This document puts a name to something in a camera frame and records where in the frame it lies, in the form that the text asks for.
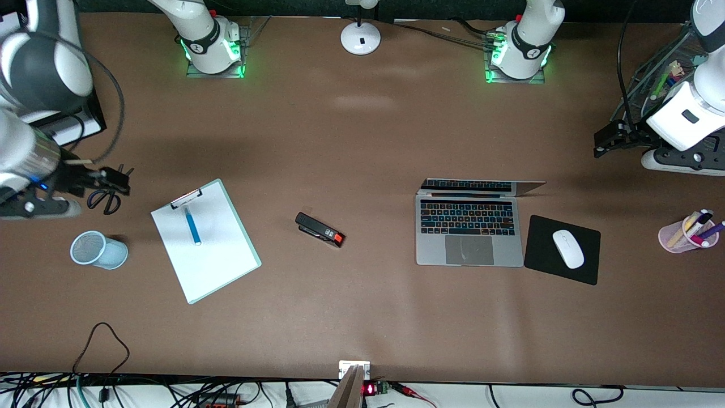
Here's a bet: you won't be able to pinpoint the white label plate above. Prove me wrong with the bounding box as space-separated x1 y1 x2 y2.
339 360 371 379

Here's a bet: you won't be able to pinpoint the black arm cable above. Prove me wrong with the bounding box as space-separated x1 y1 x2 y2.
617 0 643 131
57 34 125 165

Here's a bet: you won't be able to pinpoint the black looped cable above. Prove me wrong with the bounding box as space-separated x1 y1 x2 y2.
72 322 130 404

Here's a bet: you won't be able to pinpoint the mint green clipboard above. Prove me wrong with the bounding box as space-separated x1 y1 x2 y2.
150 178 262 305

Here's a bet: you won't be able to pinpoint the white paper sheet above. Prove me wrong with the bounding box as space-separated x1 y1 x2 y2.
151 190 258 301

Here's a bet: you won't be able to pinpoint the aluminium profile post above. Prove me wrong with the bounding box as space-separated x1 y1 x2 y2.
327 364 366 408

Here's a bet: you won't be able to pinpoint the black mouse pad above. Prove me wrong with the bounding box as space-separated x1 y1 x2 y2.
524 214 601 286

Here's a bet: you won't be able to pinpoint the white computer mouse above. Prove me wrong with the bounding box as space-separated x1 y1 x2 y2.
552 229 585 269

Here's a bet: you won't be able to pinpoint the black stapler red end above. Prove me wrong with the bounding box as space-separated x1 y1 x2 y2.
295 212 346 248

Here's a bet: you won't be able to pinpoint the red wire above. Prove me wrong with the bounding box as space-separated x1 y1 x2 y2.
391 382 438 408

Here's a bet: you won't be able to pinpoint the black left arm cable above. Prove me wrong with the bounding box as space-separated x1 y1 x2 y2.
617 0 643 131

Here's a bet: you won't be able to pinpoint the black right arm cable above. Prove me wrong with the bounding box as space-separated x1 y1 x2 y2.
57 34 125 165

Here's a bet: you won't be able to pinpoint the black base cable bundle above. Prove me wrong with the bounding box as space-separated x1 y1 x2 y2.
396 20 502 49

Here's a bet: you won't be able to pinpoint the light blue mesh cup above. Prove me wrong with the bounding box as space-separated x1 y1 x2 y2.
70 231 129 270

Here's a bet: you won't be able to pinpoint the black coiled cable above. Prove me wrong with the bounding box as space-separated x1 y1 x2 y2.
572 385 625 407

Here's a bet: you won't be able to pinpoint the black orange power strip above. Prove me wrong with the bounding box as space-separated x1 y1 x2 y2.
193 393 250 408

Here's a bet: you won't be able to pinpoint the black wire mesh organizer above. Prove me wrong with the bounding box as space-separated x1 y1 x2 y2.
611 25 709 134

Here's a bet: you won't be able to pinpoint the clear arm base plate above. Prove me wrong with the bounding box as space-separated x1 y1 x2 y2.
186 16 271 79
484 25 547 84

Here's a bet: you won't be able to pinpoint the blue marker white cap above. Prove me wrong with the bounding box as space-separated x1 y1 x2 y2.
184 207 202 245

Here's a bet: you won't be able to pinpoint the silver laptop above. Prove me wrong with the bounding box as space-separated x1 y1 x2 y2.
415 178 547 267

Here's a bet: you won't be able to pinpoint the white lamp stand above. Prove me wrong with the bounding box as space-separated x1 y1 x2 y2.
340 0 381 56

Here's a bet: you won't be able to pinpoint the black stacked paper tray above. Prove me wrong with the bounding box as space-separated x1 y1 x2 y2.
34 93 107 147

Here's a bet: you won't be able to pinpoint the pink pen cup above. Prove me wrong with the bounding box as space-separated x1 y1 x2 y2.
658 212 720 253

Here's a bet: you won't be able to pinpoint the green pen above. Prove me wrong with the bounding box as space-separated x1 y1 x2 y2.
651 71 675 98

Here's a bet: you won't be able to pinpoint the black scissors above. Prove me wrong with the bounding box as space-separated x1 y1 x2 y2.
87 164 135 215

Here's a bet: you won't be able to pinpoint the black capped white marker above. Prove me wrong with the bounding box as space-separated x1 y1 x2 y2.
688 209 714 233

